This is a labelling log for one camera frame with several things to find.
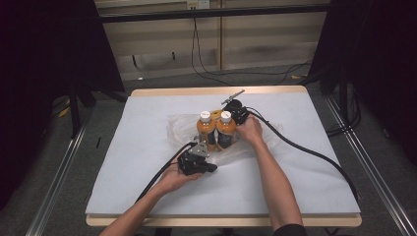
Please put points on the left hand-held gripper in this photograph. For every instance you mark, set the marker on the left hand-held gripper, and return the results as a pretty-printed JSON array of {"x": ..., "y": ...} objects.
[{"x": 193, "y": 164}]

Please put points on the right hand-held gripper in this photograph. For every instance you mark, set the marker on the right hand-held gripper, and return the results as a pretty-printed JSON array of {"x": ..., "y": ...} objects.
[{"x": 238, "y": 113}]

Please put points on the orange juice bottle white cap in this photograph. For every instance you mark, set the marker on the orange juice bottle white cap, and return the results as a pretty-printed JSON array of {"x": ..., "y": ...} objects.
[
  {"x": 225, "y": 129},
  {"x": 206, "y": 129}
]

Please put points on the yellow-capped bottle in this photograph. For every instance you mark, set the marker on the yellow-capped bottle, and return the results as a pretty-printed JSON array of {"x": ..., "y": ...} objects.
[{"x": 216, "y": 114}]

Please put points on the clear plastic bag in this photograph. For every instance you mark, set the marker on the clear plastic bag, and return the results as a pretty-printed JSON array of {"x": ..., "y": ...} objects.
[{"x": 180, "y": 126}]

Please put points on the person's right hand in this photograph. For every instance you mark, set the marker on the person's right hand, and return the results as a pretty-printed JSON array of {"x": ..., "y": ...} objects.
[{"x": 251, "y": 131}]

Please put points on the person's left hand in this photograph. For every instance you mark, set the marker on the person's left hand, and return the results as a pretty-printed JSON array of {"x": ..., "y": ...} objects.
[{"x": 175, "y": 183}]

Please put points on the wooden table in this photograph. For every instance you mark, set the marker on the wooden table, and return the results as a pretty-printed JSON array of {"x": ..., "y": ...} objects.
[{"x": 209, "y": 90}]

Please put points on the white table sheet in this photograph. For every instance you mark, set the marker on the white table sheet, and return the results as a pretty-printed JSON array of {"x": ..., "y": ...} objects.
[{"x": 131, "y": 170}]

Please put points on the black horizontal bar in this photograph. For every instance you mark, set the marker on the black horizontal bar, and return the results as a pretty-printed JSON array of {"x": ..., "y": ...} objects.
[{"x": 213, "y": 13}]

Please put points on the black curtain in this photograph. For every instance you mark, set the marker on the black curtain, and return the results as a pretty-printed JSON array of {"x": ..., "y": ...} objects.
[
  {"x": 383, "y": 49},
  {"x": 39, "y": 65}
]

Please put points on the beige wall panel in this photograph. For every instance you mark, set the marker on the beige wall panel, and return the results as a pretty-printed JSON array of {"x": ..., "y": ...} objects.
[{"x": 157, "y": 42}]

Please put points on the wall power outlet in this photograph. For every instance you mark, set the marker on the wall power outlet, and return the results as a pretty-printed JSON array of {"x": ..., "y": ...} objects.
[{"x": 198, "y": 4}]

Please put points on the metal floor rail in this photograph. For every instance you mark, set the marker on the metal floor rail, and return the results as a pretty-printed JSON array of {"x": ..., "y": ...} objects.
[
  {"x": 370, "y": 170},
  {"x": 55, "y": 183}
]

